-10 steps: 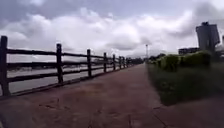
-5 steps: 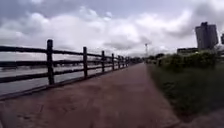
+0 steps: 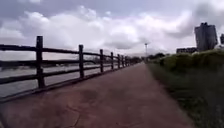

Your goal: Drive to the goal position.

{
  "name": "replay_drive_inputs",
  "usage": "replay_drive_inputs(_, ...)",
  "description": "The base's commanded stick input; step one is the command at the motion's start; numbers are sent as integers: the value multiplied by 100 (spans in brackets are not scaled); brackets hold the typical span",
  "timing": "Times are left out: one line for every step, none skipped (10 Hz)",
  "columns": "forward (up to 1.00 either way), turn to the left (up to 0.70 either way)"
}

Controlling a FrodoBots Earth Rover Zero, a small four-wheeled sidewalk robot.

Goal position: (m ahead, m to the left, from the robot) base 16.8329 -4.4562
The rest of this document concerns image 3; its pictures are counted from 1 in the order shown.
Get low dark building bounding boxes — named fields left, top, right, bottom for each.
left=176, top=46, right=198, bottom=55

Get dark wooden rail fence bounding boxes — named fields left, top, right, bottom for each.
left=0, top=35, right=134, bottom=101

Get tall dark tower building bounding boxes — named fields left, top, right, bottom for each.
left=194, top=22, right=219, bottom=52

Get row of green bushes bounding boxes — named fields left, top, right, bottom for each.
left=151, top=49, right=224, bottom=72

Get reddish brown paved path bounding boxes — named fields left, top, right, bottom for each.
left=0, top=61, right=198, bottom=128

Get grey river water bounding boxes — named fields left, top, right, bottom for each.
left=0, top=63, right=114, bottom=98

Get tall lamp pole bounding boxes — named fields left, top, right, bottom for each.
left=143, top=42, right=150, bottom=63

